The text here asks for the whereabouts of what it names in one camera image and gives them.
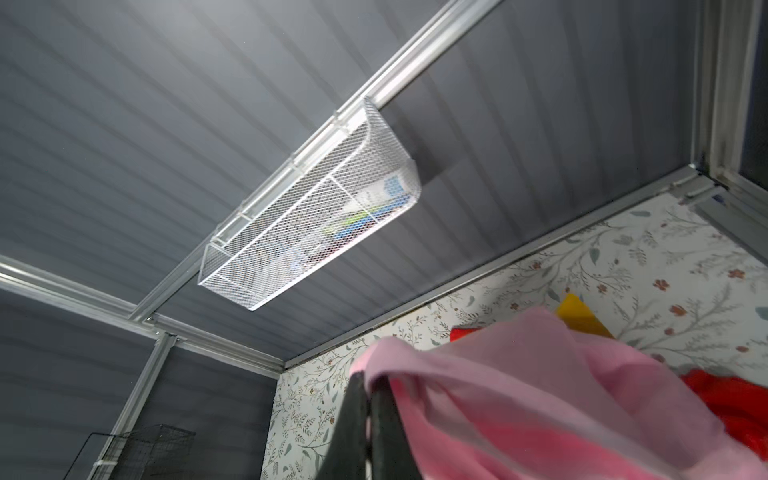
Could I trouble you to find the pink cloth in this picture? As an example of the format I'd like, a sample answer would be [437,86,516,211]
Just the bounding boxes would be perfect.
[352,308,767,479]

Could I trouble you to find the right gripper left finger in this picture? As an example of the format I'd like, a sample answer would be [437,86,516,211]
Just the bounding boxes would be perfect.
[316,372,369,480]

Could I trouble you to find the yellow shirt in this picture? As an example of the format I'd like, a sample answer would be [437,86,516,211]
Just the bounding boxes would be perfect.
[555,293,613,339]

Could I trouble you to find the items in white basket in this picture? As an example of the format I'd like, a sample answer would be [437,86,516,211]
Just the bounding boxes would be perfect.
[269,169,413,272]

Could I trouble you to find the floral table mat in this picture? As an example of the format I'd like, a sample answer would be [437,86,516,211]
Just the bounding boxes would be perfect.
[261,195,767,479]

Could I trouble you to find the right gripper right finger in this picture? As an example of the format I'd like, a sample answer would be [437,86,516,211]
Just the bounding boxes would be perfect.
[369,377,422,480]

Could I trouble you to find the black wire basket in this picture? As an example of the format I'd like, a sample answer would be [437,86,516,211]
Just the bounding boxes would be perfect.
[64,424,195,480]

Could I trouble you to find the white wire mesh basket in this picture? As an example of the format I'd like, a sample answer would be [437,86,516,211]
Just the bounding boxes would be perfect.
[197,100,422,311]

